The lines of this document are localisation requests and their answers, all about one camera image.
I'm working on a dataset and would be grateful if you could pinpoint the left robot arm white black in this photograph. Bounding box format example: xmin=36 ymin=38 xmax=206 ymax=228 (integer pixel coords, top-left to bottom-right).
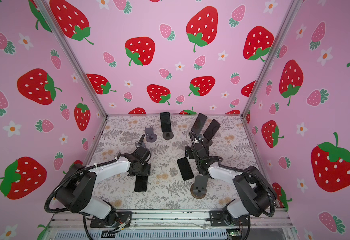
xmin=51 ymin=146 xmax=151 ymax=227

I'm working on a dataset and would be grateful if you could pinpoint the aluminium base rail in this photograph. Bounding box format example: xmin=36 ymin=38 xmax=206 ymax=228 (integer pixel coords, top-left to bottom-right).
xmin=41 ymin=209 xmax=299 ymax=240

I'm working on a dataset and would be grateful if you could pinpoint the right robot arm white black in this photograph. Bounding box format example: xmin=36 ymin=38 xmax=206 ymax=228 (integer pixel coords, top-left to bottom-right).
xmin=190 ymin=140 xmax=277 ymax=226

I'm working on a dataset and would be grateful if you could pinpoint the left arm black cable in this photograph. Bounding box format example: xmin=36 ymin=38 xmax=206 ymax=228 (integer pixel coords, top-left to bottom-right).
xmin=44 ymin=133 xmax=146 ymax=214

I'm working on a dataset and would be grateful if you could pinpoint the dark grey stand centre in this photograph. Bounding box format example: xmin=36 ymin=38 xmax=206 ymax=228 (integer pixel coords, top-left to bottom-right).
xmin=163 ymin=132 xmax=174 ymax=140

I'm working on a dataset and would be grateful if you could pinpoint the black smartphone front stand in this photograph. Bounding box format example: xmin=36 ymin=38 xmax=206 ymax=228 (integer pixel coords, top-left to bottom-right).
xmin=177 ymin=158 xmax=194 ymax=181

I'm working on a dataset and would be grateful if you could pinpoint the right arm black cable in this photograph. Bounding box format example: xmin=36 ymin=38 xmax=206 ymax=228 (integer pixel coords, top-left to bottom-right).
xmin=188 ymin=131 xmax=277 ymax=218

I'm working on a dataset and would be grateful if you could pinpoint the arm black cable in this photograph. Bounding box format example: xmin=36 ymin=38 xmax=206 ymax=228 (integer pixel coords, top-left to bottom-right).
xmin=188 ymin=131 xmax=277 ymax=218
xmin=44 ymin=133 xmax=146 ymax=214

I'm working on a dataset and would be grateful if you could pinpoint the grey stand wooden base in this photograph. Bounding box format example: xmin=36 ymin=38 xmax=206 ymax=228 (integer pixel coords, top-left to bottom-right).
xmin=190 ymin=175 xmax=208 ymax=199

